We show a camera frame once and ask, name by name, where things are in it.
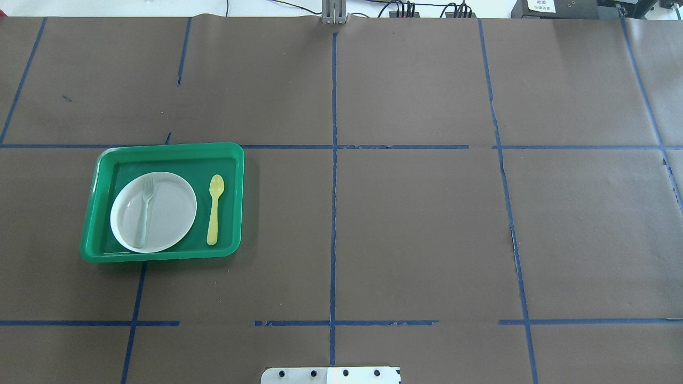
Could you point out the brown paper table cover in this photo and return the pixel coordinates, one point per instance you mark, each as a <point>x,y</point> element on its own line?
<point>476,201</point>

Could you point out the white round plate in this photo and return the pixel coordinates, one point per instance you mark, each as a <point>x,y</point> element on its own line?
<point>171,215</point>

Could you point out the yellow plastic spoon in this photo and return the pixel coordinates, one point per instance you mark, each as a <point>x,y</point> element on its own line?
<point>216,189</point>

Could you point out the aluminium frame post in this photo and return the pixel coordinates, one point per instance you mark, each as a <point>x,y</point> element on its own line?
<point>334,12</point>

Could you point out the white mounting plate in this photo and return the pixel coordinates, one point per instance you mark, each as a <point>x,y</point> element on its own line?
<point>353,374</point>

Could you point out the white plastic fork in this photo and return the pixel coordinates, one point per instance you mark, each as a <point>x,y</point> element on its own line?
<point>146,198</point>

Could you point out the green plastic tray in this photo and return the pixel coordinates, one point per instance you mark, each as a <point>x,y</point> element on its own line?
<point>196,163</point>

